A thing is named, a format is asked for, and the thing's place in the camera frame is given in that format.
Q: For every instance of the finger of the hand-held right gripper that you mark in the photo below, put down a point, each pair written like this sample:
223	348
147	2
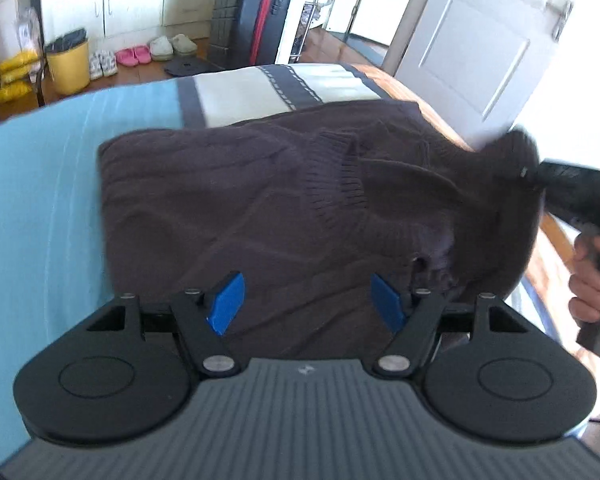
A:
530	175

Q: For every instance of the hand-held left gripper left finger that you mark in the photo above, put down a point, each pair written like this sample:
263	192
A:
227	300

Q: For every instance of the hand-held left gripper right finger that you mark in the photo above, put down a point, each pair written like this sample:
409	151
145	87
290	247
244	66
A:
387	302

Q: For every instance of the brown knit sweater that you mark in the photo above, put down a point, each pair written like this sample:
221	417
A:
255	200

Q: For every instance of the person's right hand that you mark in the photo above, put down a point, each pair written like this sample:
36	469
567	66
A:
587	290

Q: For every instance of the white panel door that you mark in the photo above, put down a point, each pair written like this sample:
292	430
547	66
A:
480	45

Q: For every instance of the black weight plate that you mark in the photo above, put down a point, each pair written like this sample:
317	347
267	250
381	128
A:
187	66

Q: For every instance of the beige slipper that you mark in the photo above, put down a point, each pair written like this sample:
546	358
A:
160	48
184	44

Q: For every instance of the pink slipper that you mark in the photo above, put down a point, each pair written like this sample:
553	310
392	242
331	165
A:
125	56
142	53

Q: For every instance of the white sneaker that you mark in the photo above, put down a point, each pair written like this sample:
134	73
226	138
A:
96	65
110	62

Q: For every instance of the yellow trash bin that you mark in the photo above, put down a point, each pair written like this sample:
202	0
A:
69	67

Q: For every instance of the yellow plastic bag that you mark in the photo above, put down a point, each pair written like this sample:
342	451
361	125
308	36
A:
17	75

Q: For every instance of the black stand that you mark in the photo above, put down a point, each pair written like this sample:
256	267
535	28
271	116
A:
37	35

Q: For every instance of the white plastic package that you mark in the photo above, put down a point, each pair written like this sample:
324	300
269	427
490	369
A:
27	32

